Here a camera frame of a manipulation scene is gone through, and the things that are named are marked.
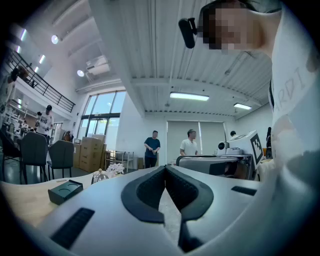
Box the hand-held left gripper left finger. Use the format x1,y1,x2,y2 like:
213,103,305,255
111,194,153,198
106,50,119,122
37,164,181,256

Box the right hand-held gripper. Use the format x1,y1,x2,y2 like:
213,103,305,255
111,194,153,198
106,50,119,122
175,129,265,176

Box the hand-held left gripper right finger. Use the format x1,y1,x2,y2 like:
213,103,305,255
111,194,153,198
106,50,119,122
165,164,262,256

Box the steel kettle with wooden handle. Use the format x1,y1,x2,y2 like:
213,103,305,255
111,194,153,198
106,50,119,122
91,168,110,185

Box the grey window blinds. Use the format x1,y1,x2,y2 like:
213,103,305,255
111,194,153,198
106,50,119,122
166,120,226,162

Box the black box with round recesses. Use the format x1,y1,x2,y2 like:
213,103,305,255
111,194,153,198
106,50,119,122
47,179,84,206

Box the white flowers in pot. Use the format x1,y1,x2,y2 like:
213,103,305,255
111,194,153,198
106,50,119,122
105,162,125,179

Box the long ceiling light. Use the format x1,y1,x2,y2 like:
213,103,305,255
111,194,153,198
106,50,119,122
169,91,210,102
233,102,253,111

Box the stack of cardboard boxes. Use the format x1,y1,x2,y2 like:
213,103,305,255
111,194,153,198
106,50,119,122
78,136,108,173

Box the grey upholstered chair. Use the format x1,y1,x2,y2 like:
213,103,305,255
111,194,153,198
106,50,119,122
19,131,49,185
46,139,75,180

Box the dark chair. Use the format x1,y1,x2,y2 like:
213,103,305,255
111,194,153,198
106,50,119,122
0,129,22,182

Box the person's white sweatshirt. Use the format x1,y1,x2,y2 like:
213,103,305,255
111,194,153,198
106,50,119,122
271,4,320,161

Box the ceiling air conditioner unit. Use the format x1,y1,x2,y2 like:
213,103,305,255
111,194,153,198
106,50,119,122
85,55,111,76

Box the black balcony railing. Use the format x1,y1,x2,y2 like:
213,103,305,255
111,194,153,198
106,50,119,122
4,46,76,114

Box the black neck strap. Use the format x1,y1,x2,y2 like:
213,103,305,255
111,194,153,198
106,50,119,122
268,78,276,111

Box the black head-worn camera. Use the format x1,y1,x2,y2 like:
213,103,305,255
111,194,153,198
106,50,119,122
178,17,198,50

